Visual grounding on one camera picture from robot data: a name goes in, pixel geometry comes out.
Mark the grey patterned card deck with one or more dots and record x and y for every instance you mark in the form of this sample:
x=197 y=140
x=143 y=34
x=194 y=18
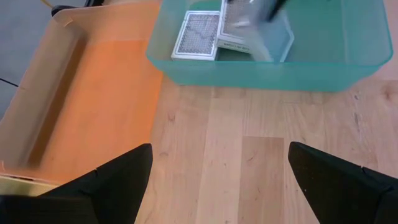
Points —
x=197 y=34
x=228 y=28

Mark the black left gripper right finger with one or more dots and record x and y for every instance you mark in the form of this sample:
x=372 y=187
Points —
x=342 y=196

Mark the blue bordered card deck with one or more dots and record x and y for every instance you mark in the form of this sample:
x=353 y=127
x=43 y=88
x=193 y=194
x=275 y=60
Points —
x=267 y=43

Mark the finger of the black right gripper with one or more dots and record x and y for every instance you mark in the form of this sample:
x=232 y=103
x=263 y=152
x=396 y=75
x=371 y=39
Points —
x=277 y=7

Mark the yellow plastic tray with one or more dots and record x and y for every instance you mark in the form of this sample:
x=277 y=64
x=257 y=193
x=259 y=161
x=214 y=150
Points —
x=18 y=186

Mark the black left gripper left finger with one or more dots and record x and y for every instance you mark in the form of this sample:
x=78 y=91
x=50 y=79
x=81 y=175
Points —
x=102 y=199

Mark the teal translucent plastic tray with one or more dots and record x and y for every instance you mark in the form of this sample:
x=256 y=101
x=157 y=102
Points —
x=264 y=77

